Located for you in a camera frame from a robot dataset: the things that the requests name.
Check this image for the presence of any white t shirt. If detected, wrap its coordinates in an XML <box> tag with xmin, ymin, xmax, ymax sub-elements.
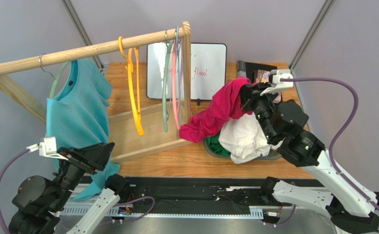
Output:
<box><xmin>219</xmin><ymin>114</ymin><xmax>281</xmax><ymax>164</ymax></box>

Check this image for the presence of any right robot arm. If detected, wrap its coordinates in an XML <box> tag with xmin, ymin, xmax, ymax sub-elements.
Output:
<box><xmin>239</xmin><ymin>83</ymin><xmax>379</xmax><ymax>234</ymax></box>

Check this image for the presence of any sage green hanger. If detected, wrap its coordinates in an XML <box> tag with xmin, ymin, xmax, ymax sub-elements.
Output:
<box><xmin>38</xmin><ymin>54</ymin><xmax>71</xmax><ymax>99</ymax></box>

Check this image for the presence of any white board with red writing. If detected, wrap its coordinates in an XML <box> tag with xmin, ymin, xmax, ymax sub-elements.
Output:
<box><xmin>146</xmin><ymin>42</ymin><xmax>227</xmax><ymax>100</ymax></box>

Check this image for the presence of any yellow plastic hanger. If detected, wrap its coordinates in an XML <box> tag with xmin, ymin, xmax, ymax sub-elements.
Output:
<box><xmin>118</xmin><ymin>36</ymin><xmax>144</xmax><ymax>136</ymax></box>

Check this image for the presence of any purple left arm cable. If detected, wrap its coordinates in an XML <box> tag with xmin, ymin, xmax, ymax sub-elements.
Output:
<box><xmin>0</xmin><ymin>148</ymin><xmax>31</xmax><ymax>234</ymax></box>

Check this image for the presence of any pale green hanger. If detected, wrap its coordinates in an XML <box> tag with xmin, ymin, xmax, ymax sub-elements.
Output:
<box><xmin>162</xmin><ymin>32</ymin><xmax>174</xmax><ymax>133</ymax></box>

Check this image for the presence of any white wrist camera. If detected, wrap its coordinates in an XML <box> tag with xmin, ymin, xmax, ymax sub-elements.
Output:
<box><xmin>260</xmin><ymin>69</ymin><xmax>293</xmax><ymax>96</ymax></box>
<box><xmin>26</xmin><ymin>136</ymin><xmax>68</xmax><ymax>160</ymax></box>

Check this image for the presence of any wooden clothes rack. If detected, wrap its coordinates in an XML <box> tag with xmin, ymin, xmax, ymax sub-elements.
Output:
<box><xmin>0</xmin><ymin>21</ymin><xmax>191</xmax><ymax>163</ymax></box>

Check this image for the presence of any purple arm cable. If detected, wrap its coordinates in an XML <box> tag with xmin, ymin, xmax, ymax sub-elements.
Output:
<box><xmin>0</xmin><ymin>148</ymin><xmax>31</xmax><ymax>234</ymax></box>
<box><xmin>280</xmin><ymin>77</ymin><xmax>379</xmax><ymax>234</ymax></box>

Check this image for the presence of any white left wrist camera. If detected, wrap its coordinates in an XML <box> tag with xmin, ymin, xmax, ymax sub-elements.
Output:
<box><xmin>26</xmin><ymin>136</ymin><xmax>68</xmax><ymax>160</ymax></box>

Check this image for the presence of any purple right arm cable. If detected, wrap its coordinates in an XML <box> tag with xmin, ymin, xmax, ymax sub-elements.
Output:
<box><xmin>280</xmin><ymin>77</ymin><xmax>379</xmax><ymax>234</ymax></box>

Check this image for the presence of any pink hanger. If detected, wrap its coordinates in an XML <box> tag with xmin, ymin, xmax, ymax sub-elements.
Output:
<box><xmin>171</xmin><ymin>40</ymin><xmax>180</xmax><ymax>130</ymax></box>

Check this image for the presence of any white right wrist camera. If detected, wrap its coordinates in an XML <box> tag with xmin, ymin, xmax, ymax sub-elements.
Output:
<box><xmin>260</xmin><ymin>69</ymin><xmax>293</xmax><ymax>96</ymax></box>

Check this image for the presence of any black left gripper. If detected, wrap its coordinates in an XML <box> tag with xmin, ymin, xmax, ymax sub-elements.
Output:
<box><xmin>50</xmin><ymin>140</ymin><xmax>115</xmax><ymax>210</ymax></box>

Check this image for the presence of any green t shirt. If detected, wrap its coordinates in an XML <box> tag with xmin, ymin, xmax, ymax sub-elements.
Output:
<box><xmin>207</xmin><ymin>134</ymin><xmax>231</xmax><ymax>156</ymax></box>

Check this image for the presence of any light blue t shirt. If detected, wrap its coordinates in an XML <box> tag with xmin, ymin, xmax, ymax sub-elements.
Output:
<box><xmin>45</xmin><ymin>58</ymin><xmax>121</xmax><ymax>201</ymax></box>

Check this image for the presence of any light blue wire hanger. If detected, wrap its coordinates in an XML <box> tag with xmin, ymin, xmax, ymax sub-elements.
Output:
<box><xmin>175</xmin><ymin>26</ymin><xmax>182</xmax><ymax>127</ymax></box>

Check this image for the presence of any illustrated paperback book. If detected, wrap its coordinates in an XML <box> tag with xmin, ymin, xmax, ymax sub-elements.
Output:
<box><xmin>256</xmin><ymin>69</ymin><xmax>281</xmax><ymax>96</ymax></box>

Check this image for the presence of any clear blue plastic tub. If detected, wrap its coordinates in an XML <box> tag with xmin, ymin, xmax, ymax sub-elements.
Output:
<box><xmin>203</xmin><ymin>138</ymin><xmax>282</xmax><ymax>161</ymax></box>

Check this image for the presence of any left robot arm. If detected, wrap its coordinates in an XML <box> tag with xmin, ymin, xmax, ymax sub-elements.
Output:
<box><xmin>8</xmin><ymin>142</ymin><xmax>130</xmax><ymax>234</ymax></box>

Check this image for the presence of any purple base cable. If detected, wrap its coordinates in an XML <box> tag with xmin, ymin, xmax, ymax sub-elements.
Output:
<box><xmin>98</xmin><ymin>195</ymin><xmax>156</xmax><ymax>226</ymax></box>

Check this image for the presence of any black binder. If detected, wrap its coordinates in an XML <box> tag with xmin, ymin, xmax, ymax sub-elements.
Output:
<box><xmin>237</xmin><ymin>60</ymin><xmax>284</xmax><ymax>104</ymax></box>

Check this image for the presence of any magenta t shirt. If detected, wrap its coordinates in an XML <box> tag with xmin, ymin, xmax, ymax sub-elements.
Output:
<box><xmin>179</xmin><ymin>76</ymin><xmax>253</xmax><ymax>143</ymax></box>

